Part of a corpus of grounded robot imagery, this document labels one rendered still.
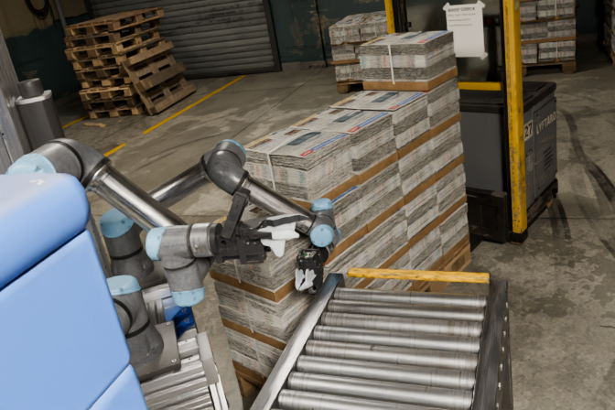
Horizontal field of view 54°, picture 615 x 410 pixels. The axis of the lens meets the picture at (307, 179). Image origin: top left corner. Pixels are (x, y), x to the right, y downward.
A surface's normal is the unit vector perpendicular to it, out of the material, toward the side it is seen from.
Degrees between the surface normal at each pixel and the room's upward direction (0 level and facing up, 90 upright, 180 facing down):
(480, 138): 90
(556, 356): 0
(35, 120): 90
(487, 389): 0
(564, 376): 0
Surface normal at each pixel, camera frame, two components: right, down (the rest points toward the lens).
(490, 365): -0.16, -0.92
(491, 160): -0.65, 0.37
